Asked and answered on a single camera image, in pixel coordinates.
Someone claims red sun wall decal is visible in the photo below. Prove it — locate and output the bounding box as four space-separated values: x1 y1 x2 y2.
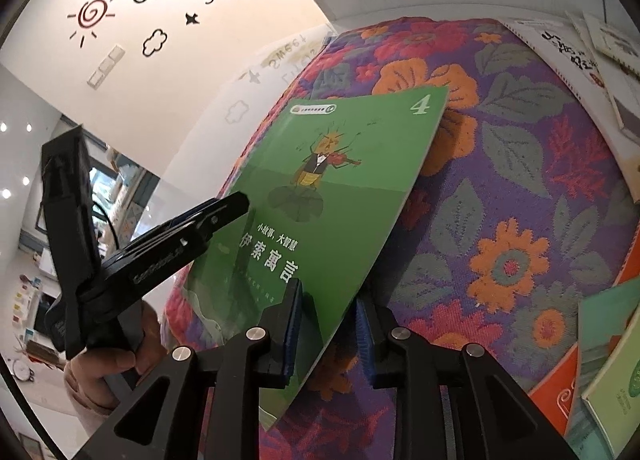
67 0 120 48

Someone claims person's left hand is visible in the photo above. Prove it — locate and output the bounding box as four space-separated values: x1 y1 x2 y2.
63 303 174 412

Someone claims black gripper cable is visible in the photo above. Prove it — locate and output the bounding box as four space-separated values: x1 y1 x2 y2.
90 197 123 256

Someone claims person's left forearm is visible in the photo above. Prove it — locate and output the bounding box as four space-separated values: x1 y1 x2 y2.
62 385 121 437

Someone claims light green book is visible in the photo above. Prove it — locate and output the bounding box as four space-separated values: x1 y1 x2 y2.
581 345 640 460

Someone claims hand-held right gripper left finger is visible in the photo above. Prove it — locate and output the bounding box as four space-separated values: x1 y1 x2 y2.
87 280 306 460

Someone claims white mermaid cover book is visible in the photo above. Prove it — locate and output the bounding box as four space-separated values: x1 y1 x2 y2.
500 17 640 203

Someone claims orange-red framed cover book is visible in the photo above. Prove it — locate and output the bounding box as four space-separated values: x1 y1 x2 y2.
529 340 585 437

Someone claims green cover book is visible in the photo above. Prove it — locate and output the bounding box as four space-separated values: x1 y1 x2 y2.
181 86 450 433

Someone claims row of coloured wall cards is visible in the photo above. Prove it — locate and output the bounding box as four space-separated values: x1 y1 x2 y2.
12 276 43 323

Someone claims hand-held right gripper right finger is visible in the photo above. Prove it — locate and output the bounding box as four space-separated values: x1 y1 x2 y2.
354 292 583 460

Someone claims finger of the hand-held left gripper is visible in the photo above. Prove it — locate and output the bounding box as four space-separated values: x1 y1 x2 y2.
171 192 250 248

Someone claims white book with orange animal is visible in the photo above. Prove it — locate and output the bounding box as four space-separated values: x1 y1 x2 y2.
565 10 640 131

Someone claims stack of books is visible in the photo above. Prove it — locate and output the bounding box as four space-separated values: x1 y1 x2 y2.
565 277 640 460

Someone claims floral purple blanket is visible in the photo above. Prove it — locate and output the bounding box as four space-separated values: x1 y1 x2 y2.
161 17 640 460

